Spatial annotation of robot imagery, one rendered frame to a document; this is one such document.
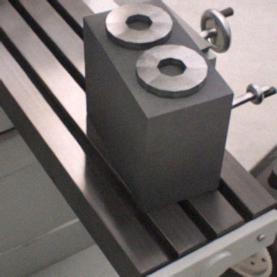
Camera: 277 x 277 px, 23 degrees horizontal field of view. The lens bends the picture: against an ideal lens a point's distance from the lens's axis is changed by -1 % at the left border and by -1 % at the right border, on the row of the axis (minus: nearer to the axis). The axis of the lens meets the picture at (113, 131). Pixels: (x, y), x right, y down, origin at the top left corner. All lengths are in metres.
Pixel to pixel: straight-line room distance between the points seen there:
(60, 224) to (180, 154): 0.81
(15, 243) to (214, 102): 0.88
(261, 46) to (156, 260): 1.89
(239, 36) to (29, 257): 1.42
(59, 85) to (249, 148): 1.27
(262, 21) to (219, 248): 1.99
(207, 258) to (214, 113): 0.20
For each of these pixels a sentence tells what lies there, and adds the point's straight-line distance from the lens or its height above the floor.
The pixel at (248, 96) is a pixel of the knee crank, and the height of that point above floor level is 0.50.
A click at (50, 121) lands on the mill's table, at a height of 0.91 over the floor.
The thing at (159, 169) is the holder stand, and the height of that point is 1.00.
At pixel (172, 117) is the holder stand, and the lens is 0.84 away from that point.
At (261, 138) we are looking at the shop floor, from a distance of 2.36.
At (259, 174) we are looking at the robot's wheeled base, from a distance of 1.43.
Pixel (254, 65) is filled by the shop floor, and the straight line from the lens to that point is 2.64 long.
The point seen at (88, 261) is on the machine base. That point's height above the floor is 0.20.
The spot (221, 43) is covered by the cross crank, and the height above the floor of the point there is 0.59.
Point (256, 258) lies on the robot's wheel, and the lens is 1.46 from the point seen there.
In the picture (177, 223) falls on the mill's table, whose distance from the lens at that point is 0.95.
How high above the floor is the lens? 1.67
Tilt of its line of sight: 46 degrees down
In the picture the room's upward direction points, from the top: straight up
